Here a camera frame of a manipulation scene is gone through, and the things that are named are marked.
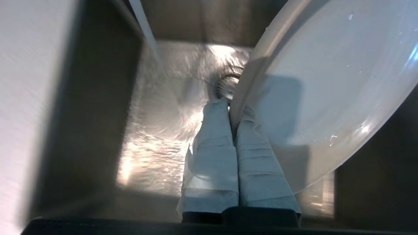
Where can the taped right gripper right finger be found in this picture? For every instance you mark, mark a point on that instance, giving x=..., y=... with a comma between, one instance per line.
x=261, y=176

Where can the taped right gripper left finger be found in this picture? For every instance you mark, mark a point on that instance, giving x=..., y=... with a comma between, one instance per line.
x=212, y=163

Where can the white plate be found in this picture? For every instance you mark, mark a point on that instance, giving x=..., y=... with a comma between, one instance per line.
x=326, y=81

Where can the stainless steel sink basin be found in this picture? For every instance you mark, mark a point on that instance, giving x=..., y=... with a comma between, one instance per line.
x=98, y=114

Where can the round metal drain strainer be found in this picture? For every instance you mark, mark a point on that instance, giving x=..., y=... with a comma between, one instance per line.
x=225, y=86

